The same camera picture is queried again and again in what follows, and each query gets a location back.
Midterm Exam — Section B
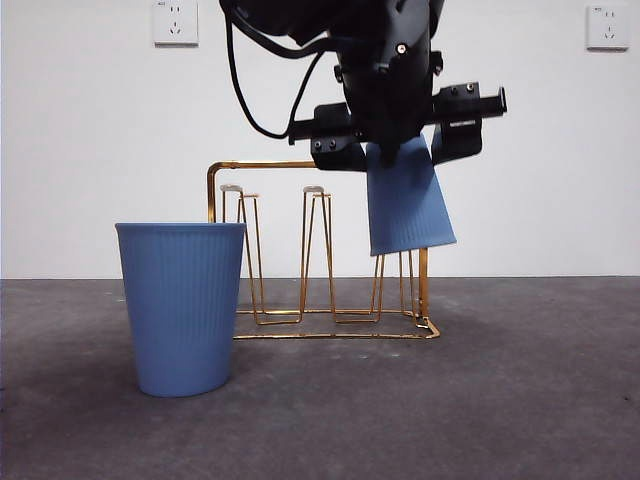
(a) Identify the blue ribbed cup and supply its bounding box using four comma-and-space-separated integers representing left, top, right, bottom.
364, 132, 458, 258
114, 222, 247, 399

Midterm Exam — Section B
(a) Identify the gold wire cup rack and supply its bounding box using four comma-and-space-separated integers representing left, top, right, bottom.
206, 159, 441, 341

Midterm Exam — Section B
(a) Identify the white wall socket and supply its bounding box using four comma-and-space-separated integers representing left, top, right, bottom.
152, 0, 200, 49
585, 4, 631, 52

